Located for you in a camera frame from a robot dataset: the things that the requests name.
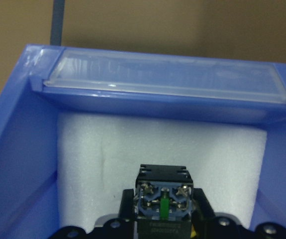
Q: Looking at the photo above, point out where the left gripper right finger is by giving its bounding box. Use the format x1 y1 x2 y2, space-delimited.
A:
193 188 215 221

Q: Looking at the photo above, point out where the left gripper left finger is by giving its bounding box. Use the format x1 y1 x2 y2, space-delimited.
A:
117 189 135 223

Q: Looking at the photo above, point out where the yellow push button switch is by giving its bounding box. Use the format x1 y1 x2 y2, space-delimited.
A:
134 164 194 239

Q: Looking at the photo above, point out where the white foam pad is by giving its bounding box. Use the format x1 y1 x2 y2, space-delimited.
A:
57 113 267 231

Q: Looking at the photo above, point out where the blue bin with foam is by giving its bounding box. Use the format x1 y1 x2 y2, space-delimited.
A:
0 45 286 239

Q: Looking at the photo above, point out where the clear label holder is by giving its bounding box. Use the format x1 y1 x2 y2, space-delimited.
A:
44 49 286 105

